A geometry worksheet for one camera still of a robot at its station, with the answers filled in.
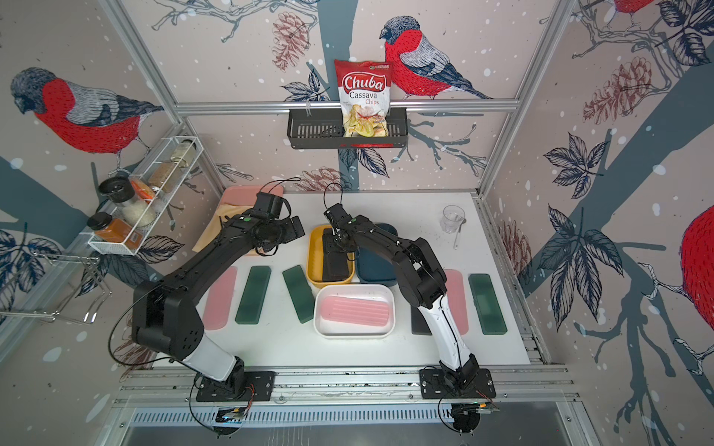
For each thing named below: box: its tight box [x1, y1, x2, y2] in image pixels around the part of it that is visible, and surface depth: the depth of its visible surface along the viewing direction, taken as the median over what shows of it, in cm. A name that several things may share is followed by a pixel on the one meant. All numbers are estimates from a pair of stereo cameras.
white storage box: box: [313, 284, 397, 340], surface depth 86 cm
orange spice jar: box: [86, 211, 144, 250], surface depth 63 cm
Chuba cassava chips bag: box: [334, 59, 393, 138], surface depth 85 cm
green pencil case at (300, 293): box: [281, 264, 316, 324], surface depth 93 cm
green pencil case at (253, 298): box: [235, 265, 272, 325], surface depth 92 cm
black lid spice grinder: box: [98, 176, 158, 227], surface depth 67 cm
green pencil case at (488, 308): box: [468, 273, 508, 336], surface depth 88 cm
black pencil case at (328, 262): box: [322, 243, 336, 282], surface depth 93 cm
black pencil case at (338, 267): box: [329, 249, 349, 282], surface depth 94 cm
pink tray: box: [220, 184, 285, 209], surface depth 125 cm
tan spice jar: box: [148, 162, 181, 194], surface depth 79 cm
